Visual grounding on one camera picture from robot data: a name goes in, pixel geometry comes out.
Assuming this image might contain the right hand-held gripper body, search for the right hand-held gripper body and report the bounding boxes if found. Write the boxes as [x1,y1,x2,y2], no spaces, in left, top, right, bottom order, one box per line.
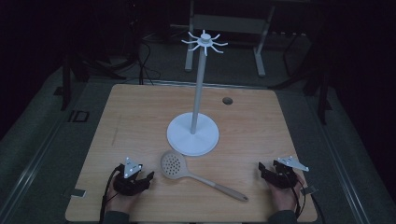
[266,155,310,189]

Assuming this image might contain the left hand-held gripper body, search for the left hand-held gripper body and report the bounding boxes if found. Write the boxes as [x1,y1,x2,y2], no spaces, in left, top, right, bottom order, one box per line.
[112,156,149,197]

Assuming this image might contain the person's left hand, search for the person's left hand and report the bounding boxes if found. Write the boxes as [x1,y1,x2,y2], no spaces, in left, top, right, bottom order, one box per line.
[105,173,142,215]

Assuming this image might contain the person's right hand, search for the person's right hand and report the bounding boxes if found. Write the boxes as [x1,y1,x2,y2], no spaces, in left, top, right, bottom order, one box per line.
[266,173,305,213]

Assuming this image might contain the beige slotted skimmer spoon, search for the beige slotted skimmer spoon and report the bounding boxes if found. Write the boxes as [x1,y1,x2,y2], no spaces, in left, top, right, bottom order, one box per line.
[160,149,249,203]

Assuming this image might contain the white utensil hook stand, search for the white utensil hook stand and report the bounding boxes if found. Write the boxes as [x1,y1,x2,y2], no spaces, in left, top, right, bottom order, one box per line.
[166,29,229,157]

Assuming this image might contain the black metal stand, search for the black metal stand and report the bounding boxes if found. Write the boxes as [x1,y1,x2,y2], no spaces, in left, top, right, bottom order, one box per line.
[270,29,333,126]
[59,50,127,112]

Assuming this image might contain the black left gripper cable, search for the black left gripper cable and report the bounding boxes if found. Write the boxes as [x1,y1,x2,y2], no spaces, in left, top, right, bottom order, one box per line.
[98,164,124,224]

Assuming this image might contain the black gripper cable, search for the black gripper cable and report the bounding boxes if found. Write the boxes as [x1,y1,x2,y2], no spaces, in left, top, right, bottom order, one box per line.
[98,164,124,224]
[286,172,307,219]

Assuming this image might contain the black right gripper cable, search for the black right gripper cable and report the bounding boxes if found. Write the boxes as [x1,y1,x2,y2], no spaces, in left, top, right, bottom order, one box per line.
[286,172,307,219]

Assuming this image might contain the small metal table bracket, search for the small metal table bracket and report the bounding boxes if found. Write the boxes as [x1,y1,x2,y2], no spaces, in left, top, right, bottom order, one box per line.
[70,188,87,199]
[300,185,319,196]

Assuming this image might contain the black floor cables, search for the black floor cables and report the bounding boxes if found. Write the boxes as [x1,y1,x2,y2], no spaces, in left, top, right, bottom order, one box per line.
[135,29,188,86]

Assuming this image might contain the white metal desk frame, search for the white metal desk frame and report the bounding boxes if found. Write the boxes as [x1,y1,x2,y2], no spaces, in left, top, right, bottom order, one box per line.
[184,0,278,78]

